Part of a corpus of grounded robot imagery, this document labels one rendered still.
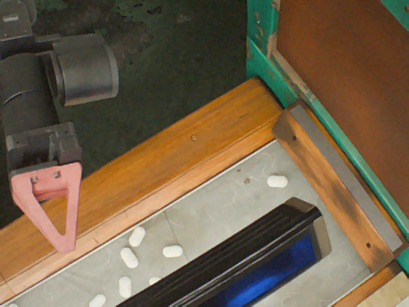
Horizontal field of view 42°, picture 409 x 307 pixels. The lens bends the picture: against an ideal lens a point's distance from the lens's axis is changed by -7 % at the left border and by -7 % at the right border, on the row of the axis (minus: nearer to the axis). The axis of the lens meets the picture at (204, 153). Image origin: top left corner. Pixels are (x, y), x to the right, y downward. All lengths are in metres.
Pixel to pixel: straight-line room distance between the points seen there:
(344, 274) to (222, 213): 0.24
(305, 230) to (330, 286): 0.38
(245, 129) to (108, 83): 0.46
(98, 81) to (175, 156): 0.43
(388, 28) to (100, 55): 0.31
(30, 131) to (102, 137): 1.38
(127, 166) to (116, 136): 0.89
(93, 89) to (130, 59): 1.43
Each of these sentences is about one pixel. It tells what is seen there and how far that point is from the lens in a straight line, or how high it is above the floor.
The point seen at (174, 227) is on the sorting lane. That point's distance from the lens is 0.96.
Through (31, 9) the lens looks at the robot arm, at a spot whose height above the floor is 1.22.
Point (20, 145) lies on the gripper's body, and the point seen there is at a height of 1.25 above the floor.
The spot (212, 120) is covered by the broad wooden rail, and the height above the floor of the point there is 0.76.
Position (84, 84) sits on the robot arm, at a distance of 0.57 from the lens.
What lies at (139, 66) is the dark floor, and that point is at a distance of 1.97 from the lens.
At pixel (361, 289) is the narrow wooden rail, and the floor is 0.76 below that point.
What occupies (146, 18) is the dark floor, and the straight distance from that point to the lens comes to 2.09.
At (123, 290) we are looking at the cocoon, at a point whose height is 0.76.
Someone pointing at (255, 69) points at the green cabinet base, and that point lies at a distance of 1.05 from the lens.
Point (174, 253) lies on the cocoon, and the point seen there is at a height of 0.76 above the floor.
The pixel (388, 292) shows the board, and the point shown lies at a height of 0.78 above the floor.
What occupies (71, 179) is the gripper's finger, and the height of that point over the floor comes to 1.21.
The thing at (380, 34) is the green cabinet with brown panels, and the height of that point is 1.15.
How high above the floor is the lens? 1.66
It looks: 68 degrees down
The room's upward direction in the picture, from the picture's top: 8 degrees counter-clockwise
